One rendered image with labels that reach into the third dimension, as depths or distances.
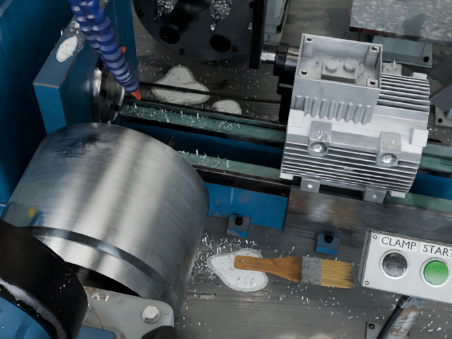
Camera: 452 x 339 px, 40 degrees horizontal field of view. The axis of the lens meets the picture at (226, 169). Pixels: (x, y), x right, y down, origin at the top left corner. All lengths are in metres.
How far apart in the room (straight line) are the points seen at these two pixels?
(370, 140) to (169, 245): 0.35
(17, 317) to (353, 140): 0.59
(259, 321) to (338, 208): 0.23
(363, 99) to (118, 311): 0.46
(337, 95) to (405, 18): 0.56
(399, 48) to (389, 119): 0.58
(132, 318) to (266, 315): 0.44
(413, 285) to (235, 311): 0.34
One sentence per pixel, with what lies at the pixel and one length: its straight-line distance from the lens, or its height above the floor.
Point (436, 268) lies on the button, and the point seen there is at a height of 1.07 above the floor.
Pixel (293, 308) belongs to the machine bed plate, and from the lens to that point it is 1.04.
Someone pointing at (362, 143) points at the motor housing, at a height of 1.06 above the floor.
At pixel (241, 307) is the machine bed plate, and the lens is 1.03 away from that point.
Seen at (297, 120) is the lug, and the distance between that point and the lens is 0.90.
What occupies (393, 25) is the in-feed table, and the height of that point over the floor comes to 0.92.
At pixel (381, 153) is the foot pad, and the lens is 0.90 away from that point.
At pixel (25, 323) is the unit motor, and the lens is 0.47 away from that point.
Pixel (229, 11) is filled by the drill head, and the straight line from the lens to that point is 1.12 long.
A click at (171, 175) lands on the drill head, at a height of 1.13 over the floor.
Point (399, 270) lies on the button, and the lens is 0.79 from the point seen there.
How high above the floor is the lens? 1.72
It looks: 50 degrees down
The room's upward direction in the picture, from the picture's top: 3 degrees clockwise
